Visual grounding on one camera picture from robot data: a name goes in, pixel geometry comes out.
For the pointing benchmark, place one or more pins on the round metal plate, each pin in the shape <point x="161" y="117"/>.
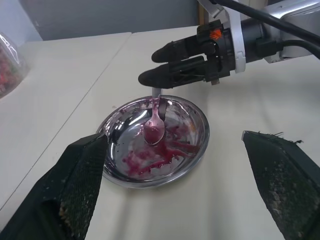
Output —
<point x="190" y="130"/>

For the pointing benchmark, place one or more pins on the orange-lid candy jar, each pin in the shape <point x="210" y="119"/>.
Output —
<point x="5" y="75"/>

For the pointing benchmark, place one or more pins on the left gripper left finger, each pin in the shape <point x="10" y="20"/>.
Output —
<point x="57" y="190"/>

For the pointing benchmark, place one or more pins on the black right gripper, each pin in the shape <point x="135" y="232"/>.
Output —
<point x="217" y="55"/>

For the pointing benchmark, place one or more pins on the small metal spoon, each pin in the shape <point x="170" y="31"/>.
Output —
<point x="153" y="132"/>

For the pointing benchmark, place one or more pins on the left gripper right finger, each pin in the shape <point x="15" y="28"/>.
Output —
<point x="287" y="180"/>

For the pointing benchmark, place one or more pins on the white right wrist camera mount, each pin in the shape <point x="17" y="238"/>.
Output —
<point x="237" y="37"/>

